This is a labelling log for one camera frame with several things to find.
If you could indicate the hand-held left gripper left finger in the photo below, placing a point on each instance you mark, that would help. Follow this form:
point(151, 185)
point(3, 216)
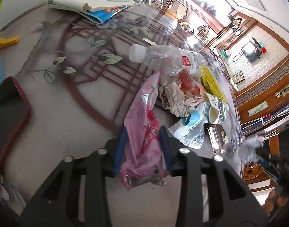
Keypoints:
point(118, 151)

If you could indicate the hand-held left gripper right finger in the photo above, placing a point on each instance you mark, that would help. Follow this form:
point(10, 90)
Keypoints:
point(164, 146)

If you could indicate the pink foil wrapper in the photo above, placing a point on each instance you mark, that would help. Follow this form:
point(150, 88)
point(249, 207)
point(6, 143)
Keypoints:
point(141, 127)

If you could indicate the grey wrapper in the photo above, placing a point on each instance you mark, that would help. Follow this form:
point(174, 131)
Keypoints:
point(249, 146)

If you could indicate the floral print paper cup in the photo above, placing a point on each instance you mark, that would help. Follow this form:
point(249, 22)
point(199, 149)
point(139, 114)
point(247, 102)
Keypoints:
point(217, 111)

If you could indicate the yellow wrapper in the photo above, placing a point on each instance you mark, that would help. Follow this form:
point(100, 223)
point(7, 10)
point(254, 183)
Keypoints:
point(210, 82)

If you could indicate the person's right hand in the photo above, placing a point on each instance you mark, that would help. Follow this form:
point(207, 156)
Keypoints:
point(276, 201)

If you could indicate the carved wooden chair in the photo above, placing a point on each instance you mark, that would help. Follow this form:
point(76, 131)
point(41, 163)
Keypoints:
point(252, 170)

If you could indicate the blue white wrapper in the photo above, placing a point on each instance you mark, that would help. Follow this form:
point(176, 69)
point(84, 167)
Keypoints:
point(189, 127)

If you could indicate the dark brown carton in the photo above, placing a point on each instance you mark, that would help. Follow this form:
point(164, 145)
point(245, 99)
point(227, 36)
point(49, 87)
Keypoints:
point(215, 134)

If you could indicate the red printed crumpled paper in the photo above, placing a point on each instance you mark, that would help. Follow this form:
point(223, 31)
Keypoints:
point(182, 97)

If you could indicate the clear plastic bottle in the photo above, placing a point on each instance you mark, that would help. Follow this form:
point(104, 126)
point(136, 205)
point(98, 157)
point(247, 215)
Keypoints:
point(158, 56)

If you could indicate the framed patterned picture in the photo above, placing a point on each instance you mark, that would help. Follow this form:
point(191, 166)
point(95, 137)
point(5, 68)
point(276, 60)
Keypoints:
point(239, 77)

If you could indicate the small paper scrap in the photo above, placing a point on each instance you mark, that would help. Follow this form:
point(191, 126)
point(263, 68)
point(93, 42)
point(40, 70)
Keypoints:
point(149, 41)

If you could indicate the phone in red case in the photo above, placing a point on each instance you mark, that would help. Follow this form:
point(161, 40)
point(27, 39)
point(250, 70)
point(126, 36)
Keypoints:
point(7, 113)

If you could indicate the blue printed book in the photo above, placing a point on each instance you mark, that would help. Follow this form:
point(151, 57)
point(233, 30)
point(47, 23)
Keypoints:
point(102, 15)

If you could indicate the wooden dining chair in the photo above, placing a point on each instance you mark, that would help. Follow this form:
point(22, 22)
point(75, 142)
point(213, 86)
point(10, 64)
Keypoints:
point(194, 11)

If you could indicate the blue yellow plastic toy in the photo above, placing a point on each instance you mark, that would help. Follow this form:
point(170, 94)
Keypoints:
point(7, 41)

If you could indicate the small bamboo wall painting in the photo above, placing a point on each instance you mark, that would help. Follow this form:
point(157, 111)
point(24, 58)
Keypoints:
point(258, 108)

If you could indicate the tall bamboo wall painting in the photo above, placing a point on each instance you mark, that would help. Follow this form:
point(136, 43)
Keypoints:
point(286, 89)

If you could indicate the wall television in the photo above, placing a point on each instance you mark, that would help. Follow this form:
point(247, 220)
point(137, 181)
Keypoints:
point(249, 50)

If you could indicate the wall clock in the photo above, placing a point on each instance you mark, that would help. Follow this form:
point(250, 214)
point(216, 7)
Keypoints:
point(237, 32)

